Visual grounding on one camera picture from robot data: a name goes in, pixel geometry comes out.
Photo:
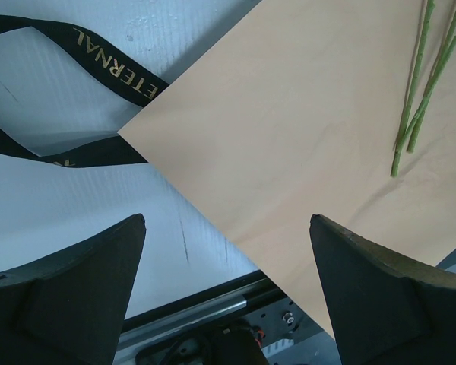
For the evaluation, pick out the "green and orange wrapping paper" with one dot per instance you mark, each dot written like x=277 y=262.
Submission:
x=294 y=112

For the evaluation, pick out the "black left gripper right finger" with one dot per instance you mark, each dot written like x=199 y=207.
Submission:
x=384 y=307

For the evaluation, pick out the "pink artificial flower bunch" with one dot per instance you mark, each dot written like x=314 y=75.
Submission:
x=412 y=120

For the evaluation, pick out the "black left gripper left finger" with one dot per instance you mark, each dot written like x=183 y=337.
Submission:
x=69 y=307

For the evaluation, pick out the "black ribbon with gold text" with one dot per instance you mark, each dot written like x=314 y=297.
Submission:
x=108 y=65

